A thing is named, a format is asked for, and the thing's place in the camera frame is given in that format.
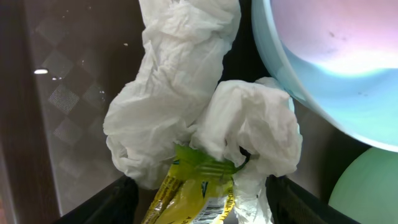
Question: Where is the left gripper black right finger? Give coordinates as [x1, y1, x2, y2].
[266, 175, 359, 224]

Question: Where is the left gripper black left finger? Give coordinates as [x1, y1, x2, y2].
[54, 176, 139, 224]

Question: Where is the yellow green snack wrapper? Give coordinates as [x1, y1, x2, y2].
[141, 145, 243, 224]

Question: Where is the mint green bowl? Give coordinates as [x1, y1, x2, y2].
[328, 147, 397, 224]

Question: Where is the light blue small bowl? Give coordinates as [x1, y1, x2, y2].
[251, 0, 397, 152]

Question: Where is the brown serving tray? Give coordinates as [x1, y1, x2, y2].
[0, 0, 374, 224]

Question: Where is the pink plastic cup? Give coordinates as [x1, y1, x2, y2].
[271, 0, 397, 73]

